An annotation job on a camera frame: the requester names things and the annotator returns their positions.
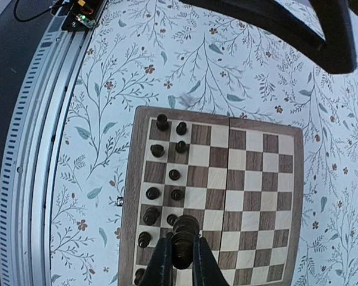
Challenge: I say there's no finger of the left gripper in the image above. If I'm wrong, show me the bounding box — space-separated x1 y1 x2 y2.
184 0 355 74

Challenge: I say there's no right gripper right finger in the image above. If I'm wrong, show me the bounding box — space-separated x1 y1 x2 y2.
192 236 229 286

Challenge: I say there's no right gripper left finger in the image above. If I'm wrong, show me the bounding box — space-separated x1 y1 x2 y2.
136 232 173 286

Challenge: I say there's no dark small chess piece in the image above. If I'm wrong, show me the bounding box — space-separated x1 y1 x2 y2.
176 122 187 136
171 189 184 201
166 214 178 226

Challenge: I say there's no dark pawn placed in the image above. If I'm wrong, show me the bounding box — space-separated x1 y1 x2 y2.
156 114 170 132
146 187 161 200
150 144 165 158

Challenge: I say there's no wooden chess board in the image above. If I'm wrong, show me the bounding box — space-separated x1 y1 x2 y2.
119 107 304 285

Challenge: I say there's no floral patterned table mat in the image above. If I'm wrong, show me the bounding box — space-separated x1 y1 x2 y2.
50 1 358 285

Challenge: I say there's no front aluminium rail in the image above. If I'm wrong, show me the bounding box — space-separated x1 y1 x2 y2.
0 20 93 286

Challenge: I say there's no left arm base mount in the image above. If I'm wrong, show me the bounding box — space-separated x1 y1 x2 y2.
51 0 107 32

